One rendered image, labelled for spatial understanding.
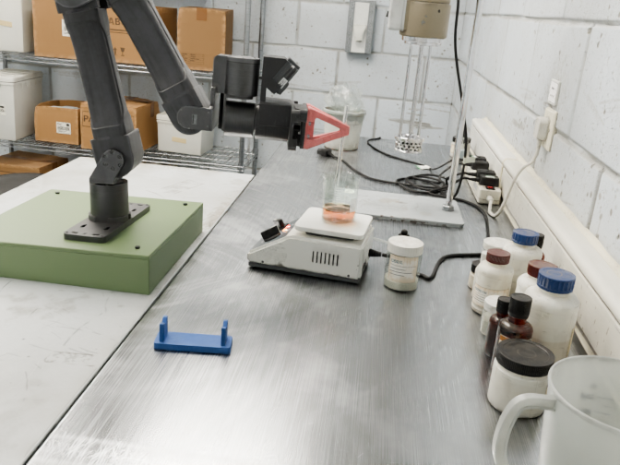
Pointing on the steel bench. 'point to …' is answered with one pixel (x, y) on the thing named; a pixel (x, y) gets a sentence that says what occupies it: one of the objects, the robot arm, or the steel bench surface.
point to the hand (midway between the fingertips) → (344, 129)
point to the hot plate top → (312, 222)
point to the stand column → (463, 105)
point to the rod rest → (209, 344)
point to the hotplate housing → (316, 255)
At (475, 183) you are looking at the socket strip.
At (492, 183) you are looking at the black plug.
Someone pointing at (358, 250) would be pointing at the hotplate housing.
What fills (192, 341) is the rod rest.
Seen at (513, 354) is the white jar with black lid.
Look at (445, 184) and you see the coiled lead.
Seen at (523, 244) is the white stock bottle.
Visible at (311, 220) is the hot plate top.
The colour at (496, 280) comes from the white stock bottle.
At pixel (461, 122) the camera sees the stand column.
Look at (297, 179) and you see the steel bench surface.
